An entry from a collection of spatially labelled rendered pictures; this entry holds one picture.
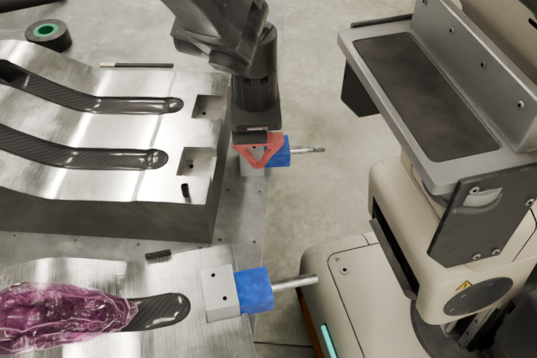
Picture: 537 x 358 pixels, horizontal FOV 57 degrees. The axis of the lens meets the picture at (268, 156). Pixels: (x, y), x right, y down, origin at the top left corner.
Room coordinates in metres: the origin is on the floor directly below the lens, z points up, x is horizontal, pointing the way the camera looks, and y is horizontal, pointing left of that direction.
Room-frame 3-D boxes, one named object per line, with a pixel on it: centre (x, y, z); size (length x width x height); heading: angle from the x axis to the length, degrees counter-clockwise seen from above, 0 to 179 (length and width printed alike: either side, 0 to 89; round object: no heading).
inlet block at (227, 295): (0.27, 0.01, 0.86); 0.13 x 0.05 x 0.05; 103
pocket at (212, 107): (0.54, 0.09, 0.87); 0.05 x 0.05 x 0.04; 86
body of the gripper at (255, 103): (0.51, 0.02, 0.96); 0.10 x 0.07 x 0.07; 4
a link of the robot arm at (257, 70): (0.51, 0.02, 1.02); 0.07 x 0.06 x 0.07; 67
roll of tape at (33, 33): (0.83, 0.43, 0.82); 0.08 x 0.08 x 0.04
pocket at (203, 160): (0.43, 0.10, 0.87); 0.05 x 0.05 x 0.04; 86
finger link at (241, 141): (0.48, 0.02, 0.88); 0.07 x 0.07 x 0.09; 4
